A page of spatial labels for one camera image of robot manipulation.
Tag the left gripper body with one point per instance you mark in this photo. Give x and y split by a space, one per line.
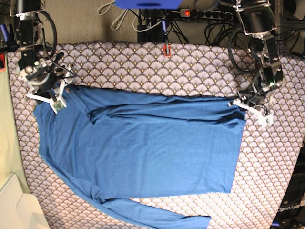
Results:
252 98

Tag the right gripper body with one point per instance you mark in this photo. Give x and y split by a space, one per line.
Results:
43 84

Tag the blue long-sleeve T-shirt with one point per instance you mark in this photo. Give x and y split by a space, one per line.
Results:
111 147

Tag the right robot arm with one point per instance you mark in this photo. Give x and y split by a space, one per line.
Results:
36 38

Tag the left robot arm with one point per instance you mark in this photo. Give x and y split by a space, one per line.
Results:
257 21

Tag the red table clamp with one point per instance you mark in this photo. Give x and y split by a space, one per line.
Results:
166 50

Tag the blue box at top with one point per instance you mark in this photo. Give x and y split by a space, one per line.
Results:
148 4

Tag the white power strip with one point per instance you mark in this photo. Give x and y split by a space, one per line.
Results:
213 15

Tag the black OpenArm case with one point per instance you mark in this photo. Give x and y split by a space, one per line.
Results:
291 214

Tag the white plastic bin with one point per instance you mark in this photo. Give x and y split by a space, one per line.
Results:
19 210

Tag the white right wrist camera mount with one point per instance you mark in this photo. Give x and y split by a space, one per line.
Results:
56 100

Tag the blue clamp handle left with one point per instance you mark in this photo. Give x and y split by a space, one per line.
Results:
5 32

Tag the blue clamp handle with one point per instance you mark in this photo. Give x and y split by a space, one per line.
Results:
164 27
5 32

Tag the blue centre clamp handle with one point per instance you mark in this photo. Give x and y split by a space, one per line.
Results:
164 27

